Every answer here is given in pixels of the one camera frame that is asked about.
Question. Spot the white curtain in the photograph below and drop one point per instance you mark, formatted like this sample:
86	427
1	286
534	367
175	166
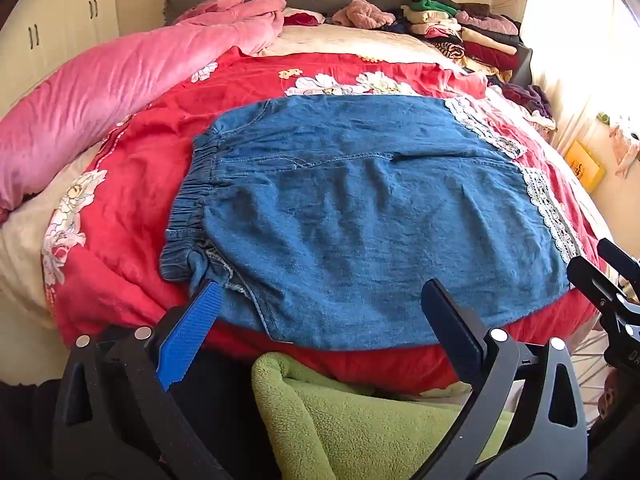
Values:
570	60

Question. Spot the floral tablecloth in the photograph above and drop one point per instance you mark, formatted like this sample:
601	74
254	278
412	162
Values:
627	145

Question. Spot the yellow paper bag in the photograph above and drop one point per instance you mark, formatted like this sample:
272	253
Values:
582	165

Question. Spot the dark cloth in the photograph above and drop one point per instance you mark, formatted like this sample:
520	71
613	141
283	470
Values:
225	420

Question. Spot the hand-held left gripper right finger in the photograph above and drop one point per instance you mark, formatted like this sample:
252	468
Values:
450	330

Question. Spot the cream wardrobe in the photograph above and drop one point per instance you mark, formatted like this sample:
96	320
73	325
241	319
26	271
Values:
50	25

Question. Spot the blue denim lace-trimmed pants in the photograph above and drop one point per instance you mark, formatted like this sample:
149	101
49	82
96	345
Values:
350	210

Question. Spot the person's green fleece jacket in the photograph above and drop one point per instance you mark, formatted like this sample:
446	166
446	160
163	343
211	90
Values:
360	425

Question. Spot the red floral blanket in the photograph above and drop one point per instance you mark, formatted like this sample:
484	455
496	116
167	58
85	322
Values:
140	185

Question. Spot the pink fluffy garment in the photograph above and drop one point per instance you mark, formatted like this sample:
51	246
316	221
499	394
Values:
362	15

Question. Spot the grey storage bench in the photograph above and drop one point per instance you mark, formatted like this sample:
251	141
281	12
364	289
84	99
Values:
524	65

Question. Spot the pink quilt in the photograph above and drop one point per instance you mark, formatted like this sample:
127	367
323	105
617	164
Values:
100	90

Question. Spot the dark red garment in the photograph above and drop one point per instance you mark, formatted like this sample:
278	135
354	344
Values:
302	20

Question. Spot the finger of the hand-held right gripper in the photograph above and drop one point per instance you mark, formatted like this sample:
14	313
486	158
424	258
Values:
617	255
592	280

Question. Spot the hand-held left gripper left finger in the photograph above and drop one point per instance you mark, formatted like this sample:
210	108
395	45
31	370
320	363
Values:
190	330

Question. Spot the pile of folded clothes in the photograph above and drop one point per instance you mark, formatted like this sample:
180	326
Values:
465	30

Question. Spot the purple clothes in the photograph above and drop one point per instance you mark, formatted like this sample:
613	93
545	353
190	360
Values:
530	97

